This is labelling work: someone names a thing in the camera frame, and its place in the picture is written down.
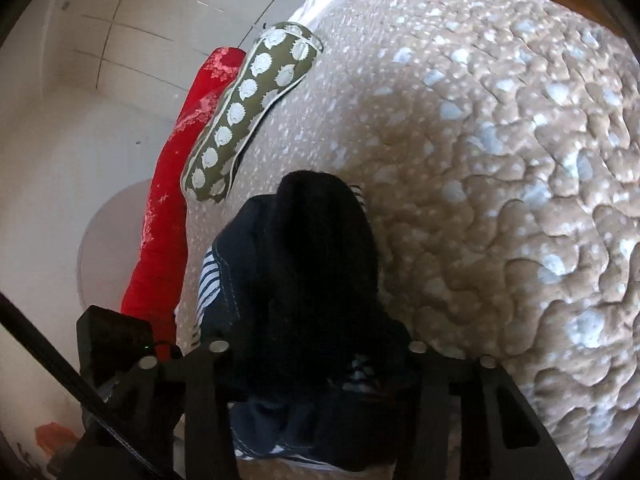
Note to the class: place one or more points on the red floral blanket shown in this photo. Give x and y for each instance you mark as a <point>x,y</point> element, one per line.
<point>160,240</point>

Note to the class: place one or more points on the white bed sheet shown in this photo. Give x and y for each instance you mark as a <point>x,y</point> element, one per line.
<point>320,5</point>

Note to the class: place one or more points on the orange object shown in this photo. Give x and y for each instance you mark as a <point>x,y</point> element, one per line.
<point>57,440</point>

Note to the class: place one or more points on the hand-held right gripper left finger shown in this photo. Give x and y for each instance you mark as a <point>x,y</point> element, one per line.
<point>205,385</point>

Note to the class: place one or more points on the cream rounded headboard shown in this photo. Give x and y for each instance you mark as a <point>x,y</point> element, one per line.
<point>110,250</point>

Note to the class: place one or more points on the beige quilted bedspread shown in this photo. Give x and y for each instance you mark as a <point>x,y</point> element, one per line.
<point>500,160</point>

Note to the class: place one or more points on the navy frog print pants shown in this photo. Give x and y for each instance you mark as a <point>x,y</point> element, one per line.
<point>310,285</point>

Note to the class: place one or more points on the white glossy wardrobe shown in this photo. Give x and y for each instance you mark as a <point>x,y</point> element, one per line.
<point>175,10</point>

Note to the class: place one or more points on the olive white-dotted pillow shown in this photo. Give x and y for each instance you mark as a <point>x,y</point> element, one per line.
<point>235,110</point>

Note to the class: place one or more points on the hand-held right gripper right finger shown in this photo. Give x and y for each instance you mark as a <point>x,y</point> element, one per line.
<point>432,395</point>

